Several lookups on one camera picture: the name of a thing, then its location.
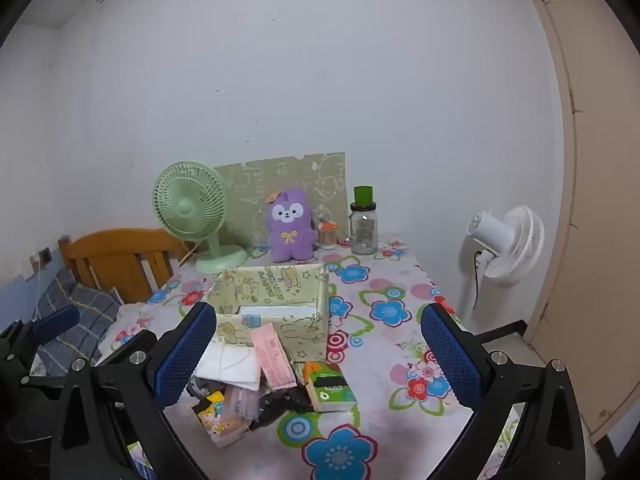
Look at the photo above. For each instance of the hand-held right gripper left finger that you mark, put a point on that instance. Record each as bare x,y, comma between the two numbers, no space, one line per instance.
185,355

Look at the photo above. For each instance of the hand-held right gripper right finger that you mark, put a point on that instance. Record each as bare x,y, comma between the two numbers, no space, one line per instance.
452,355

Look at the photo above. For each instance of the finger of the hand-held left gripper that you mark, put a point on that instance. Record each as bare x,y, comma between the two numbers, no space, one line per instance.
55,322

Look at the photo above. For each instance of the white face mask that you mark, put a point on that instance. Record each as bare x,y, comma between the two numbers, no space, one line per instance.
225,365

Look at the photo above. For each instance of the clear bag of straws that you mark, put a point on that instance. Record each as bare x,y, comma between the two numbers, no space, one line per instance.
241,402

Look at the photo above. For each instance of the pink packet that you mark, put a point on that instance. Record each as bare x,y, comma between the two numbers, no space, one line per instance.
272,360

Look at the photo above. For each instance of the yellow cartoon print box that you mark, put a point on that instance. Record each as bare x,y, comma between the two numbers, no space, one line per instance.
305,332

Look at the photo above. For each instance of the green and orange box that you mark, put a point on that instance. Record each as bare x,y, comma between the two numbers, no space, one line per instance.
335,392

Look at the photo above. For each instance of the grey plaid blanket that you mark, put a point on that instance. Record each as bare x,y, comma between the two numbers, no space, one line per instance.
85,305

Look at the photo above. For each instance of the yellow snack packet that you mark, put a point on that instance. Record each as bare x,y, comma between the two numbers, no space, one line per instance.
215,417

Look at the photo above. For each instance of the floral tablecloth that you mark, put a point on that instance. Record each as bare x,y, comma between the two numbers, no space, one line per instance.
380,360

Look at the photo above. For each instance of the wooden bed headboard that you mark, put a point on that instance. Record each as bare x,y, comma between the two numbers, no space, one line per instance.
115,250

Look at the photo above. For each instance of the black crumpled bag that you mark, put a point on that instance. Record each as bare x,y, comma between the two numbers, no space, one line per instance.
285,405

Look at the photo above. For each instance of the white standing fan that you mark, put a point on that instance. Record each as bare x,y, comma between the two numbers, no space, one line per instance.
515,245

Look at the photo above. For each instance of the glass jar with green lid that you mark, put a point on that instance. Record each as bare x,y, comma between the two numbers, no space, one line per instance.
362,235

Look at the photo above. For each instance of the green desk fan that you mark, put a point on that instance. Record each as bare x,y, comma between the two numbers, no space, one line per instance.
187,205

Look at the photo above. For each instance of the purple plush toy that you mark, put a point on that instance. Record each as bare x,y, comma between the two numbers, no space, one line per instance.
290,240

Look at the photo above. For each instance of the small bottle with orange lid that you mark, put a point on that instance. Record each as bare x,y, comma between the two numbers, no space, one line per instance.
327,237

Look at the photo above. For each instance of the beige door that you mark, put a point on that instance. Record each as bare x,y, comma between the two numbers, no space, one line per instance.
610,210

